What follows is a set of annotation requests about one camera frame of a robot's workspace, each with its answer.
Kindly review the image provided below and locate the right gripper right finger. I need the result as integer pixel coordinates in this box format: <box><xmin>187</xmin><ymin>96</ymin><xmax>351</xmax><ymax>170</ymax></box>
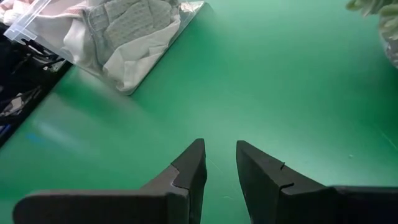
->
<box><xmin>235</xmin><ymin>139</ymin><xmax>398</xmax><ymax>224</ymax></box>

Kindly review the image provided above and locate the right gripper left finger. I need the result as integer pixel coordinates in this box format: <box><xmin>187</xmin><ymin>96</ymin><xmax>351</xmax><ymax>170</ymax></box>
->
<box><xmin>12</xmin><ymin>138</ymin><xmax>208</xmax><ymax>224</ymax></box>

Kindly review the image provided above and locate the light grey waffle towel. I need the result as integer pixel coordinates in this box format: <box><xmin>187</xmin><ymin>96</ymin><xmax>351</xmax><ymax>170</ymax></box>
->
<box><xmin>83</xmin><ymin>0</ymin><xmax>182</xmax><ymax>63</ymax></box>

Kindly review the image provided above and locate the green table mat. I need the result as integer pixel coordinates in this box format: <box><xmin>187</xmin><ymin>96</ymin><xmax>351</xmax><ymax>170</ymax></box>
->
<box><xmin>0</xmin><ymin>0</ymin><xmax>398</xmax><ymax>224</ymax></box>

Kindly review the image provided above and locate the clear plastic bin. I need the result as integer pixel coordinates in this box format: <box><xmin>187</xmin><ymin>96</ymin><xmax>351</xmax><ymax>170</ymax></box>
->
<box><xmin>2</xmin><ymin>0</ymin><xmax>206</xmax><ymax>96</ymax></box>

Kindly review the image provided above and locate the green fuzzy chenille ball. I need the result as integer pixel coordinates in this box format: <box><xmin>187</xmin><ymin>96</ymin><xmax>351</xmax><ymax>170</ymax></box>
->
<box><xmin>345</xmin><ymin>0</ymin><xmax>398</xmax><ymax>68</ymax></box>

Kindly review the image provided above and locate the black table frame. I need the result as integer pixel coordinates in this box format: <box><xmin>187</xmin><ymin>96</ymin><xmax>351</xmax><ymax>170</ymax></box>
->
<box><xmin>0</xmin><ymin>60</ymin><xmax>74</xmax><ymax>147</ymax></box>

